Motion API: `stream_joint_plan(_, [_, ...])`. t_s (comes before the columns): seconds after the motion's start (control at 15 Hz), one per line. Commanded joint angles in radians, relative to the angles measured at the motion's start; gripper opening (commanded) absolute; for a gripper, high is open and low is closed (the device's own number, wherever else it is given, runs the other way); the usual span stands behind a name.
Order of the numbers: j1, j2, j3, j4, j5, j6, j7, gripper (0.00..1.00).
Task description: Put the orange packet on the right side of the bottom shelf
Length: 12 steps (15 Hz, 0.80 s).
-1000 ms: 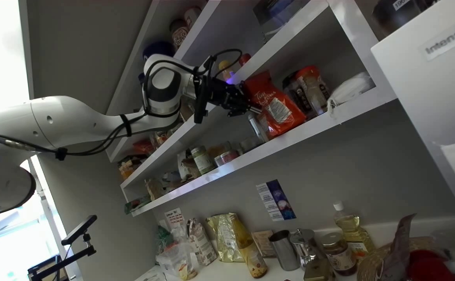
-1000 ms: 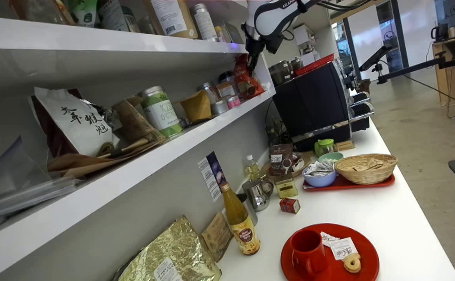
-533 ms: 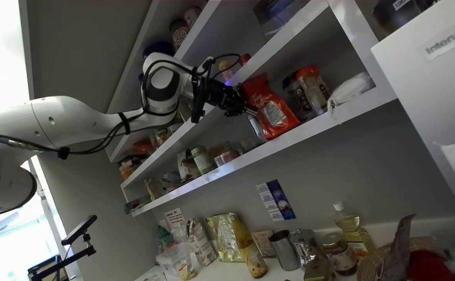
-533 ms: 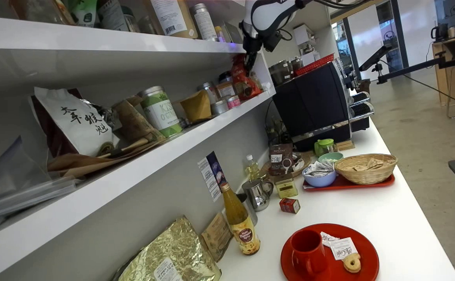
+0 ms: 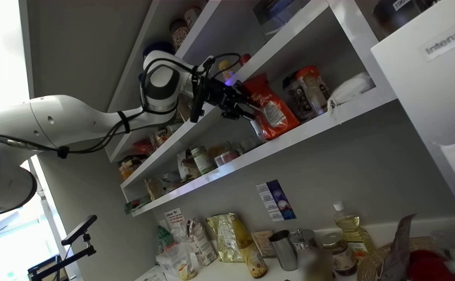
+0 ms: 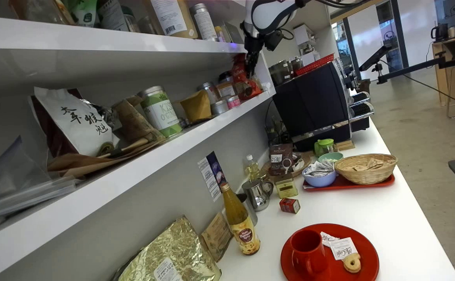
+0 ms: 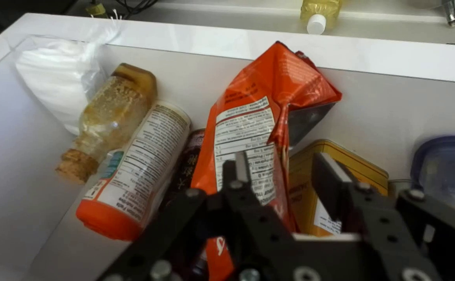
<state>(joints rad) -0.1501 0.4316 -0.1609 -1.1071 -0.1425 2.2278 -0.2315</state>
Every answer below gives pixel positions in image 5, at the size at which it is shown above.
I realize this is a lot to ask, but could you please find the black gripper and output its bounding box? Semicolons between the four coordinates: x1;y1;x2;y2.
201;77;262;122

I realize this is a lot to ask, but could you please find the orange packet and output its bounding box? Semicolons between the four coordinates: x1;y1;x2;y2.
240;72;301;142

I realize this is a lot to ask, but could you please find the white shelf unit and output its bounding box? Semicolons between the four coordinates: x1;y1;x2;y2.
106;0;400;219

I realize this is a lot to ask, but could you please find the gold foil packet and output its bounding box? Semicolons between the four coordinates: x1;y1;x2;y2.
204;209;254;264

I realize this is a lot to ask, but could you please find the small brown packet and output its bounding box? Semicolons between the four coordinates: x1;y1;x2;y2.
250;230;276;258

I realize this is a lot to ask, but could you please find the small yellow bottle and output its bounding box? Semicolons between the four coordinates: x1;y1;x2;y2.
215;58;236;75

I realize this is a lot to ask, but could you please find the small pink jar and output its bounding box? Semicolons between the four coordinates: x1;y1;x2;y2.
212;149;240;169

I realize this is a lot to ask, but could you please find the green tin canister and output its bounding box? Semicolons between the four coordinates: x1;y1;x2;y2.
189;145;217;177

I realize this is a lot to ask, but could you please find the red white jar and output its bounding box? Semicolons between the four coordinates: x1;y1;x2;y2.
293;63;331;116

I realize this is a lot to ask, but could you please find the blue white carton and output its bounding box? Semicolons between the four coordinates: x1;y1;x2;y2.
254;178;297;223

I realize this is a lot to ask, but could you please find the dark box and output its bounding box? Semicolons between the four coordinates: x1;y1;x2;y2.
251;0;317;33

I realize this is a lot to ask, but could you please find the dark jar brown label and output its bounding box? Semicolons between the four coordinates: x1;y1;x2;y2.
167;17;190;52

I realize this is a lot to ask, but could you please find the blue bag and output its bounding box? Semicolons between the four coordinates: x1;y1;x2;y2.
142;39;176;56

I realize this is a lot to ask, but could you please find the dark jar pale lid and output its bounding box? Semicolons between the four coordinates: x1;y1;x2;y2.
182;5;203;28

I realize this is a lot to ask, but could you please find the white pouch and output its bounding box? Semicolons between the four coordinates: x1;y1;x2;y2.
326;71;376;108

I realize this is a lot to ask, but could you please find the small orange jar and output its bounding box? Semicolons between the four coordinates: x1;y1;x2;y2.
117;155;142;181

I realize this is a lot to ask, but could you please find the white printed bag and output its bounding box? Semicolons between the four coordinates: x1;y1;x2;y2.
184;217;218;267

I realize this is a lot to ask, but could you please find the metal cup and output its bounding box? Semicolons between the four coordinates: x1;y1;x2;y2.
267;230;301;272

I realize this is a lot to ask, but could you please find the silver foil pouch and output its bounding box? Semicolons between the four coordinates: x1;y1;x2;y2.
290;228;322;267

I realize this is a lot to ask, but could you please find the yellow liquid bottle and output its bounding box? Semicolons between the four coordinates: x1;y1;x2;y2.
231;213;270;280

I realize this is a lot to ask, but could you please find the cooking oil bottle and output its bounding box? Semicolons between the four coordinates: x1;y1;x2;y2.
331;200;379;263

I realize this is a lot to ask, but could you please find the clear bag white powder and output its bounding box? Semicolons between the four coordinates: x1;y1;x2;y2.
154;241;201;281

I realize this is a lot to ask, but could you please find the brown spread jar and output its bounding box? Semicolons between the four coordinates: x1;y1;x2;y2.
318;233;358;278

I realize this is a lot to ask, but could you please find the large dark jar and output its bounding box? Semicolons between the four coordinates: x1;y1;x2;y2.
372;0;439;36

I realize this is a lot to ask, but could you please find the white cabinet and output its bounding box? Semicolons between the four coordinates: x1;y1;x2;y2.
370;0;455;220

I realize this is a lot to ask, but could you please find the black stand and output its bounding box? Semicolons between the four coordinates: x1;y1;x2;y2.
26;214;98;281

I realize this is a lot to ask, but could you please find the dark foil bag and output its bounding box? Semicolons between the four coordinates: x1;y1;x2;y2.
376;213;419;281

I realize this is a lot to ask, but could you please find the red tray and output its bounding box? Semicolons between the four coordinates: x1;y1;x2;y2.
404;248;455;281

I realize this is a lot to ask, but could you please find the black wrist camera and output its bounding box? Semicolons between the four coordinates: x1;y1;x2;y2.
189;72;207;124

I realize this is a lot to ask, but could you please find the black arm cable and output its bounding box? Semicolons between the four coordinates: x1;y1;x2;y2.
0;52;243;161

